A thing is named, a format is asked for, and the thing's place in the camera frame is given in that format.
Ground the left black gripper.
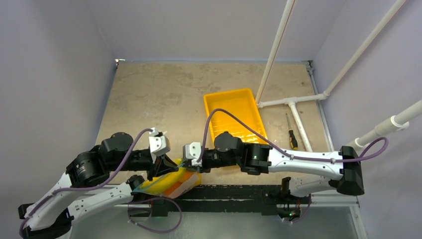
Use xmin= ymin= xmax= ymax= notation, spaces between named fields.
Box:
xmin=110 ymin=150 xmax=180 ymax=181

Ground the clear zip bag blue zipper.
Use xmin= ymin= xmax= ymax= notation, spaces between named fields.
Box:
xmin=133 ymin=158 xmax=202 ymax=199

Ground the yellow banana bunch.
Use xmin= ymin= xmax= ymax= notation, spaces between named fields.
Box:
xmin=133 ymin=158 xmax=186 ymax=196

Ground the orange fruit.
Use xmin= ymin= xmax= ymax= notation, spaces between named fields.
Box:
xmin=164 ymin=174 xmax=202 ymax=199

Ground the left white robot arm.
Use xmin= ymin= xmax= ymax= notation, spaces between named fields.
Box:
xmin=18 ymin=128 xmax=179 ymax=239

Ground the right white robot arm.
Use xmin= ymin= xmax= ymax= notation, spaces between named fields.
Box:
xmin=191 ymin=131 xmax=365 ymax=203

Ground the yellow plastic tray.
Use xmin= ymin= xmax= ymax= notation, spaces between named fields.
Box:
xmin=204 ymin=88 xmax=267 ymax=144

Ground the black yellow screwdriver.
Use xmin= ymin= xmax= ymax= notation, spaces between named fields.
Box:
xmin=286 ymin=114 xmax=298 ymax=150

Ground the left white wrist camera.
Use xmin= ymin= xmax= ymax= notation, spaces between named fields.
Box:
xmin=148 ymin=128 xmax=171 ymax=157

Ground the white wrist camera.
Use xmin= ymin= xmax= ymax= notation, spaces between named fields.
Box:
xmin=183 ymin=142 xmax=202 ymax=167
xmin=148 ymin=128 xmax=171 ymax=157

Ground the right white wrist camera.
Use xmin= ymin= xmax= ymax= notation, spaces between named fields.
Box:
xmin=183 ymin=142 xmax=202 ymax=167

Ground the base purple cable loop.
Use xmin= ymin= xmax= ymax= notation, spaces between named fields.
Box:
xmin=127 ymin=197 xmax=183 ymax=234

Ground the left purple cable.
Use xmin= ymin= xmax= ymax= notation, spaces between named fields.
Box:
xmin=18 ymin=128 xmax=164 ymax=238

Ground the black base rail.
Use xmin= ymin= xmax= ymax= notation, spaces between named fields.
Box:
xmin=122 ymin=175 xmax=312 ymax=218

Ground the aluminium frame rail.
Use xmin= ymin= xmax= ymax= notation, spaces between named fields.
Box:
xmin=303 ymin=60 xmax=368 ymax=239

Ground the white pvc pipe frame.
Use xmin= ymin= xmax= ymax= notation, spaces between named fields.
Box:
xmin=254 ymin=0 xmax=422 ymax=152

